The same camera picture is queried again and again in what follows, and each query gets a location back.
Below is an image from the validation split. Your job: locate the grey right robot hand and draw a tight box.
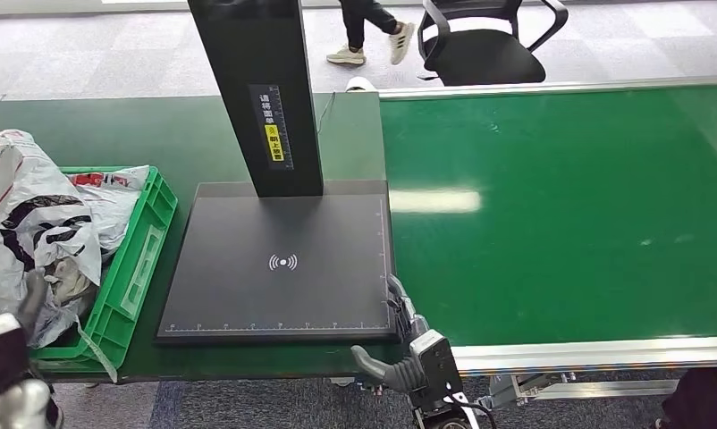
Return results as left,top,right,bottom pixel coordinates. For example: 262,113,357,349
350,273,433,394

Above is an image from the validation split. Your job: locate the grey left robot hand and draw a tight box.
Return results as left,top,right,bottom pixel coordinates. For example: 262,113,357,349
16,267,50,343

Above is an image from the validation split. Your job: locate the grey poly mailer package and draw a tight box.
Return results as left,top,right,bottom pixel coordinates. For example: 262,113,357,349
0,129,120,383

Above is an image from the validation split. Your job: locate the green plastic basket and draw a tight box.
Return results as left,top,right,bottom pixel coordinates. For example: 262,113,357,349
30,165,179,373

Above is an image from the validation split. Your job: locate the black weighing device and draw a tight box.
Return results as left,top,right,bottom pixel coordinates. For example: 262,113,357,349
154,0,400,346

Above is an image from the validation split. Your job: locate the grey mailer with red print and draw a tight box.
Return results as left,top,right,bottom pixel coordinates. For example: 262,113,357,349
68,165,152,257

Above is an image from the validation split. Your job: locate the green belt conveyor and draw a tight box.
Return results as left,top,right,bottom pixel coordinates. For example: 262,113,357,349
377,75,717,377

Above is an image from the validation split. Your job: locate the dark maroon object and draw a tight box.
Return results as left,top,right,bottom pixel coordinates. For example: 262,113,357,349
657,366,717,429

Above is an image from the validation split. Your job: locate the black office chair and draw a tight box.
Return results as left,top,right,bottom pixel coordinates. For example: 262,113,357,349
416,0,569,88

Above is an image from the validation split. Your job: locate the person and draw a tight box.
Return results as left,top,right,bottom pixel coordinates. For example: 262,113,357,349
325,0,416,66

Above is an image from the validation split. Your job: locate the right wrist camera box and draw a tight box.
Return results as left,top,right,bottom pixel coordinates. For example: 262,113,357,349
409,329,463,409

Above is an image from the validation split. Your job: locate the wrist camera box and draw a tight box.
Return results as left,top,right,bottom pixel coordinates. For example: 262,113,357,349
0,314,32,405
409,329,463,409

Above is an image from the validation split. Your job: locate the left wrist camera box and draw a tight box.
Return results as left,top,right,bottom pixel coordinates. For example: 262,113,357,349
0,314,32,405

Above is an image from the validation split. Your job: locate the aluminium conveyor support bracket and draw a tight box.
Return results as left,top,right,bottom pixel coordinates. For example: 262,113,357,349
479,369,679,413

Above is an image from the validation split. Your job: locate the thin white cable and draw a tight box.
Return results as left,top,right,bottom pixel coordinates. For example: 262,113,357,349
316,91,336,134

